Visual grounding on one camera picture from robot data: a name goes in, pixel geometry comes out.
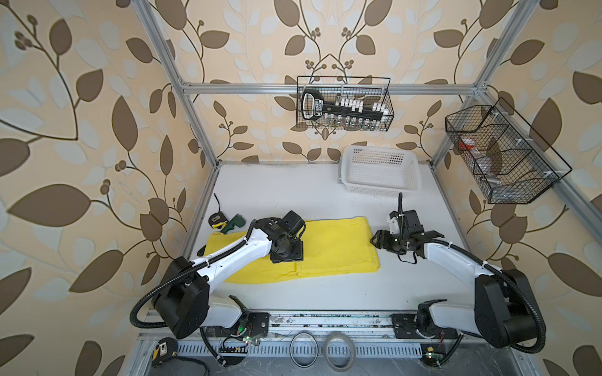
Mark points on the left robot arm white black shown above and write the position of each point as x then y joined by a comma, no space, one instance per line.
183,303

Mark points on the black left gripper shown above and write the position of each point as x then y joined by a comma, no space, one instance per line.
297,256

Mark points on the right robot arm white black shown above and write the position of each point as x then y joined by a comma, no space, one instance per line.
504,311

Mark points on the aluminium front rail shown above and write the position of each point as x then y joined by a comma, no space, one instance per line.
307,334

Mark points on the black wire basket back wall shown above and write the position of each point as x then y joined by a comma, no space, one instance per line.
370,89

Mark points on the black wire basket wall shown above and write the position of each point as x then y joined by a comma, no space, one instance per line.
370,89
513,162

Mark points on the black yellow tape measure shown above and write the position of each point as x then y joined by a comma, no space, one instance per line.
165,351

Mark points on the yellow trousers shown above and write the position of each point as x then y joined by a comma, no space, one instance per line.
331,247

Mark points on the white plastic perforated basket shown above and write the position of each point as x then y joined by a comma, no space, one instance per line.
379,171

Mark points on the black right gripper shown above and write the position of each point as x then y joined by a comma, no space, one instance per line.
382,240

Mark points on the black tool with white sockets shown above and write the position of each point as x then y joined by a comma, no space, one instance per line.
314,106

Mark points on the black wire basket right wall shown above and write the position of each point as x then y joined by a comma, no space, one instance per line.
513,162

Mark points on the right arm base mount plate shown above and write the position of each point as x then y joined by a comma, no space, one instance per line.
405,326

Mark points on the red capped item in basket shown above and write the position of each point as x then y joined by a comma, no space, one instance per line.
466,143

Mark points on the yellow black tape measure table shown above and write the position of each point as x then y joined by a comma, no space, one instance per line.
218,220

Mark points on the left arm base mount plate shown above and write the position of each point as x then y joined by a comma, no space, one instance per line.
249,325

